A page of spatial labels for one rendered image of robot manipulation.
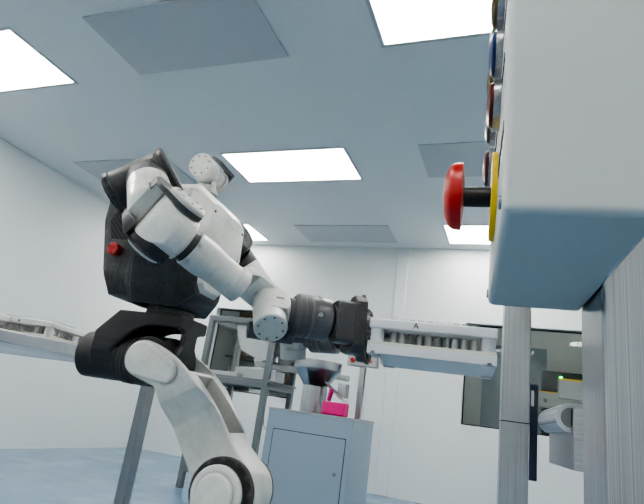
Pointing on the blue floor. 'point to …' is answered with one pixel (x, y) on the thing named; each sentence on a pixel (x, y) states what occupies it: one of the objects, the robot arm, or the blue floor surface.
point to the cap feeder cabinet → (317, 457)
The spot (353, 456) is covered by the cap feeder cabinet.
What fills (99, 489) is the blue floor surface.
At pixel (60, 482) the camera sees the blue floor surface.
